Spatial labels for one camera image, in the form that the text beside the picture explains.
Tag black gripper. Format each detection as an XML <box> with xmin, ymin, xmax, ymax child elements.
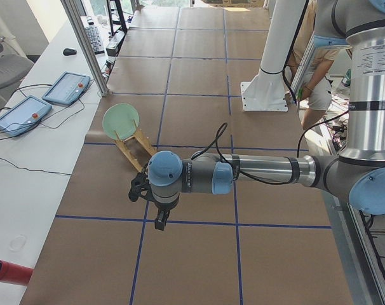
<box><xmin>153</xmin><ymin>198</ymin><xmax>177</xmax><ymax>230</ymax></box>

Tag pale green plate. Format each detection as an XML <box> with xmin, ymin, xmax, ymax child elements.
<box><xmin>102</xmin><ymin>104</ymin><xmax>139</xmax><ymax>140</ymax></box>

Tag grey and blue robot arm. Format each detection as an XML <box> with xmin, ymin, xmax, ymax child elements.
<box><xmin>147</xmin><ymin>1</ymin><xmax>385</xmax><ymax>230</ymax></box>

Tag wooden plate rack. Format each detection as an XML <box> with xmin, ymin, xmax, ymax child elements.
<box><xmin>112</xmin><ymin>119</ymin><xmax>157</xmax><ymax>172</ymax></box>

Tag brown paper table cover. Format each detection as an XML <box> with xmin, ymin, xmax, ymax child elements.
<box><xmin>22</xmin><ymin>8</ymin><xmax>353</xmax><ymax>304</ymax></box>

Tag far blue teach pendant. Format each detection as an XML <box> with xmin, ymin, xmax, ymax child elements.
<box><xmin>42</xmin><ymin>72</ymin><xmax>91</xmax><ymax>105</ymax></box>

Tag blue teach pendant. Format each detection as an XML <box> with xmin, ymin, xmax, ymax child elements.
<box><xmin>0</xmin><ymin>95</ymin><xmax>52</xmax><ymax>136</ymax></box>
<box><xmin>42</xmin><ymin>72</ymin><xmax>91</xmax><ymax>105</ymax></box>

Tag red cylinder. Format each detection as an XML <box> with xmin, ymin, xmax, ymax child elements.
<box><xmin>0</xmin><ymin>260</ymin><xmax>33</xmax><ymax>286</ymax></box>

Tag near blue teach pendant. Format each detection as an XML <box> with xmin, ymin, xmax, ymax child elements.
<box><xmin>0</xmin><ymin>95</ymin><xmax>52</xmax><ymax>136</ymax></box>

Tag black computer mouse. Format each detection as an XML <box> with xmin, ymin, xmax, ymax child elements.
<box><xmin>63</xmin><ymin>48</ymin><xmax>77</xmax><ymax>56</ymax></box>

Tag black keyboard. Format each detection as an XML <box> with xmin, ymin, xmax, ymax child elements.
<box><xmin>84</xmin><ymin>25</ymin><xmax>104</xmax><ymax>54</ymax></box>

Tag person in beige clothes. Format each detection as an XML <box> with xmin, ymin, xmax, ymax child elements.
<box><xmin>288</xmin><ymin>1</ymin><xmax>339</xmax><ymax>130</ymax></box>

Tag grey office chair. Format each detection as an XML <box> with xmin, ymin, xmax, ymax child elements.
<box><xmin>0</xmin><ymin>42</ymin><xmax>34</xmax><ymax>104</ymax></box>

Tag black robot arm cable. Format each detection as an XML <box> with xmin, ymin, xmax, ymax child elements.
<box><xmin>190</xmin><ymin>122</ymin><xmax>350</xmax><ymax>186</ymax></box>

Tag aluminium frame post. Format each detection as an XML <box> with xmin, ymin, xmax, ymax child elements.
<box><xmin>61</xmin><ymin>0</ymin><xmax>109</xmax><ymax>97</ymax></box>

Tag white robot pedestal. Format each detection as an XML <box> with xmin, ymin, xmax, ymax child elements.
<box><xmin>241</xmin><ymin>0</ymin><xmax>308</xmax><ymax>112</ymax></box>

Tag black pendant cable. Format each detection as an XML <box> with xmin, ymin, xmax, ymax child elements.
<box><xmin>0</xmin><ymin>83</ymin><xmax>85</xmax><ymax>176</ymax></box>

